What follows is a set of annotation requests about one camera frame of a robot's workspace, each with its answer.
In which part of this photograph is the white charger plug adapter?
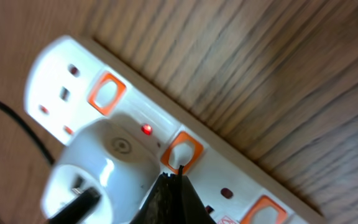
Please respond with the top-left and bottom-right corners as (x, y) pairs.
(40, 119), (160, 223)

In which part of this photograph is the black USB charging cable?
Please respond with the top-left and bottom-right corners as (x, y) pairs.
(0, 98), (102, 224)

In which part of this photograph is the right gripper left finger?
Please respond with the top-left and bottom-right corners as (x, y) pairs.
(130, 173), (177, 224)

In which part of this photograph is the white power strip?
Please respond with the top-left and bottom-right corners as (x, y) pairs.
(24, 35), (324, 223)

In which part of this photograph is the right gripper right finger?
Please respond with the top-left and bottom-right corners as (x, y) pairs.
(178, 165), (216, 224)

